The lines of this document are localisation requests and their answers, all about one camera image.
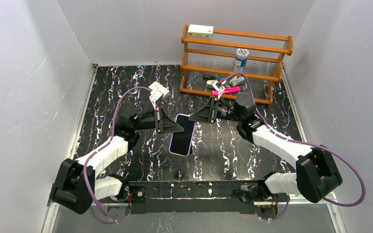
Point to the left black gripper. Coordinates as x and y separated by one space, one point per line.
159 121

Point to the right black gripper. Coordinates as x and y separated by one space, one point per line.
212 109

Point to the pink-edged dark smartphone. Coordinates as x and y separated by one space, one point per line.
183 136

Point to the lavender smartphone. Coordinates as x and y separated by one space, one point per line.
171 149

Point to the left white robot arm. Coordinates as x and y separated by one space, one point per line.
77 185

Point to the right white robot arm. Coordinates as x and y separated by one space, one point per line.
316 174

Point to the beige small stapler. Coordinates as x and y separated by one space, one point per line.
209 84

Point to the white red small box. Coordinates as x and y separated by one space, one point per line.
158 90

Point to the black teal marker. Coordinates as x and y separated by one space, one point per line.
211 79

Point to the pink highlighter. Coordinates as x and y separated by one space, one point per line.
228 90

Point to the white teal stapler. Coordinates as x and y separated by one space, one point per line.
236 81

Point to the orange wooden shelf rack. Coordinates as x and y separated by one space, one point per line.
224 52

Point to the blue white round jar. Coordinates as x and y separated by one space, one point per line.
241 57

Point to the white box on shelf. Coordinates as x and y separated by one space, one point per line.
200 31

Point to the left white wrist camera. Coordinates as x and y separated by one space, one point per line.
154 97

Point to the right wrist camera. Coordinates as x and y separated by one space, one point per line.
219 89

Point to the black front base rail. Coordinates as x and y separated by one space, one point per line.
197 196

